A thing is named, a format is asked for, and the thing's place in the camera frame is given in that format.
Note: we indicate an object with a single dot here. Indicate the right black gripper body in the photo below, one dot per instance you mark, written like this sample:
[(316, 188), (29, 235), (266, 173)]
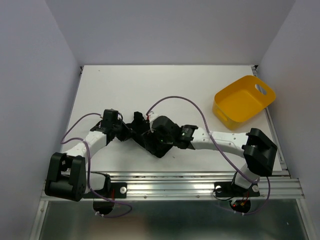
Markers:
[(160, 141)]

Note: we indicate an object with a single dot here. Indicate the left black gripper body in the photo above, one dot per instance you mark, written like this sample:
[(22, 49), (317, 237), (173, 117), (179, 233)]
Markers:
[(116, 127)]

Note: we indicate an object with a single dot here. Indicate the black t shirt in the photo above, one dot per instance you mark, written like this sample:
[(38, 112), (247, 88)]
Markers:
[(140, 132)]

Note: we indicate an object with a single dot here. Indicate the yellow plastic basket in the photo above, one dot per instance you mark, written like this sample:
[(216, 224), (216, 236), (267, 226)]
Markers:
[(242, 100)]

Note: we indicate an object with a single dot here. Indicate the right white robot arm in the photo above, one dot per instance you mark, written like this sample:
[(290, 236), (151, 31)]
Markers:
[(254, 146)]

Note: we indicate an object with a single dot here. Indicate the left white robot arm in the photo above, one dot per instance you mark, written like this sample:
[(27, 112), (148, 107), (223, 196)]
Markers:
[(68, 175)]

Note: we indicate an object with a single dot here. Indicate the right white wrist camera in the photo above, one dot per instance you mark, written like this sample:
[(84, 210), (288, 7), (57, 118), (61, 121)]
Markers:
[(151, 117)]

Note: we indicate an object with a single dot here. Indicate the aluminium mounting rail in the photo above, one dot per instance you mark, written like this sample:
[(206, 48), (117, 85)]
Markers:
[(170, 186)]

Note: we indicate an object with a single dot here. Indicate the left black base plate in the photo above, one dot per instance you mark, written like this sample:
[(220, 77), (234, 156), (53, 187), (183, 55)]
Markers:
[(114, 191)]

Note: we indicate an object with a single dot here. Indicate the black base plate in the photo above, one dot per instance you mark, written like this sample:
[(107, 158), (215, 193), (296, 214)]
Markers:
[(114, 191), (227, 189)]

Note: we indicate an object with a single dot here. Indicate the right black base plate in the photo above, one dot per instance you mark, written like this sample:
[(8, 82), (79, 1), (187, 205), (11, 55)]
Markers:
[(227, 189)]

